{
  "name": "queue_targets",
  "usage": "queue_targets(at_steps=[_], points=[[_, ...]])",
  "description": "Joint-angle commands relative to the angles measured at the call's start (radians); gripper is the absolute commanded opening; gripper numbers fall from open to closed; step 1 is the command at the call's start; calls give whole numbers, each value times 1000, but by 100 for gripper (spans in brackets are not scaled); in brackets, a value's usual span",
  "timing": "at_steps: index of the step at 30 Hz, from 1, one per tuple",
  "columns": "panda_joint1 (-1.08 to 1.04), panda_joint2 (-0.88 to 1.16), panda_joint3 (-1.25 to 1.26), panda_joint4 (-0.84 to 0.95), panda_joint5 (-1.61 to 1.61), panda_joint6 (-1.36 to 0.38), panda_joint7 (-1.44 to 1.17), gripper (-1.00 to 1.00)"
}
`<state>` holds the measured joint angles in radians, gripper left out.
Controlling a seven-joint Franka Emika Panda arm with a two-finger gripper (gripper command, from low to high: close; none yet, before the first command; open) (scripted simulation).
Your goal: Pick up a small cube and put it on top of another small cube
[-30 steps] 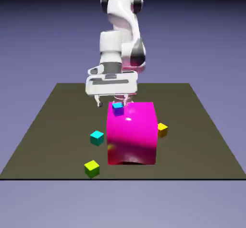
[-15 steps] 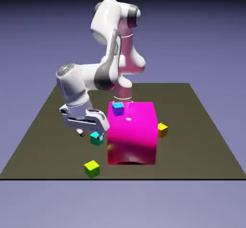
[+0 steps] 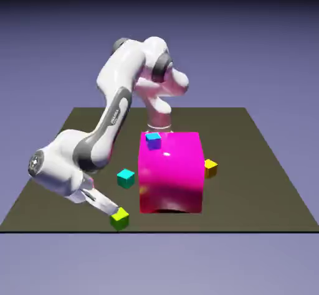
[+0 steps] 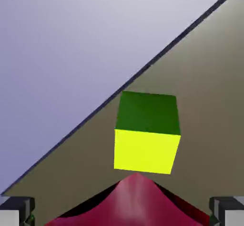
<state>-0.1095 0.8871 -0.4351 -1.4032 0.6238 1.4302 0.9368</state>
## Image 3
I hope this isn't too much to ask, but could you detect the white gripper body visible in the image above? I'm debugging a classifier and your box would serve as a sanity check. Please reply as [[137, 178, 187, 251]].
[[79, 187, 120, 217]]

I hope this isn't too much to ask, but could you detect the large magenta box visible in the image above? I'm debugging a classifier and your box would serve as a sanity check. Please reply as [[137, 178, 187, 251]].
[[138, 131, 206, 214]]

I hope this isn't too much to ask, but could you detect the small teal cube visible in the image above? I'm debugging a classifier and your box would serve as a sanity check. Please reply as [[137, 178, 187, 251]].
[[116, 168, 136, 190]]

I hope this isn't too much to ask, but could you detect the small blue cube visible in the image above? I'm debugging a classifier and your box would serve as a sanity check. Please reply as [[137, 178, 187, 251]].
[[145, 132, 162, 151]]

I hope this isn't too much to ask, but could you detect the small yellow cube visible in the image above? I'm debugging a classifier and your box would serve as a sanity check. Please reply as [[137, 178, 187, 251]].
[[204, 159, 219, 178]]

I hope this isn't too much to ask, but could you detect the small lime green cube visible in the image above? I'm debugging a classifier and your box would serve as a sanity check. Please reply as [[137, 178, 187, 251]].
[[110, 207, 130, 232]]

